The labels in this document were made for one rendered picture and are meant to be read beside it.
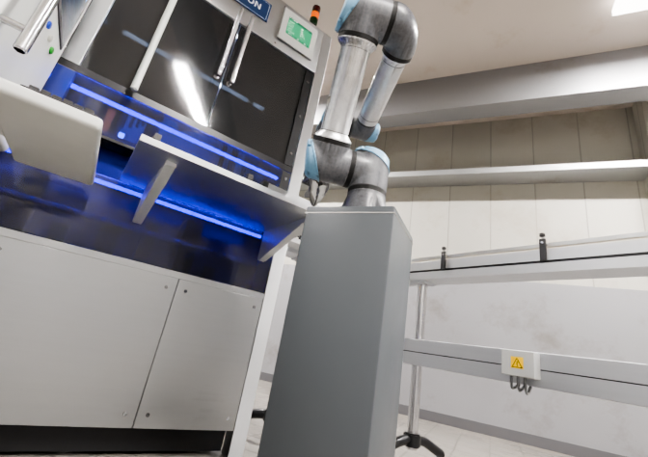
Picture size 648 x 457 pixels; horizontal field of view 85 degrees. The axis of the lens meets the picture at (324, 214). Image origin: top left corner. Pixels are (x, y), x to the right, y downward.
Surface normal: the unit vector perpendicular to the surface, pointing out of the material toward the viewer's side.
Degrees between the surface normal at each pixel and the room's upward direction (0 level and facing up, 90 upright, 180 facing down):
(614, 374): 90
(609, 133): 90
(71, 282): 90
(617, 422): 90
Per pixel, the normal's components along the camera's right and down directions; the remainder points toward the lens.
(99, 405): 0.58, -0.19
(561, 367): -0.79, -0.34
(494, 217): -0.39, -0.39
